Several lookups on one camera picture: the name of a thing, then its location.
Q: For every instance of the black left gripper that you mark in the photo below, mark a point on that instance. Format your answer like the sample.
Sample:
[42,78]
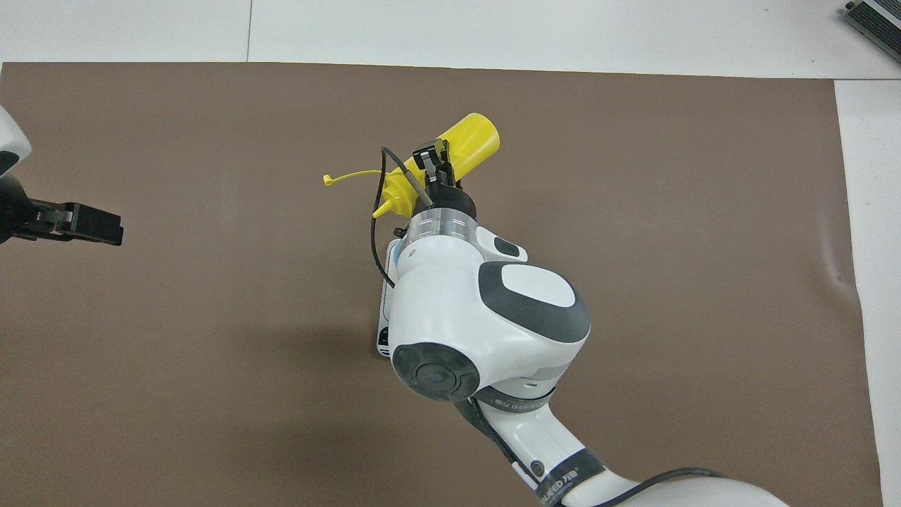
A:
[28,215]

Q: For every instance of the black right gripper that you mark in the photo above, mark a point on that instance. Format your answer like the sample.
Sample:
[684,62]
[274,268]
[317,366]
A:
[450,198]

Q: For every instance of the yellow squeeze bottle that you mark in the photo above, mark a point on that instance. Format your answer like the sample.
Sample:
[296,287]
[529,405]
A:
[471,141]

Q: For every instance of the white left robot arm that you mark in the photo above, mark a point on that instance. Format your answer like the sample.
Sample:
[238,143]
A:
[10,141]

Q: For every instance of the silver digital kitchen scale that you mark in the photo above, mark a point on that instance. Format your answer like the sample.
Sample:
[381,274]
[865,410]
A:
[384,317]

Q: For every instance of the brown paper table mat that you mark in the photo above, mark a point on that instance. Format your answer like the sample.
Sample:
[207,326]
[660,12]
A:
[211,387]

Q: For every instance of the grey ribbed metal device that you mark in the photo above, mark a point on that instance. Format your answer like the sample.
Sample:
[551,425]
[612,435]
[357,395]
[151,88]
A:
[876,17]

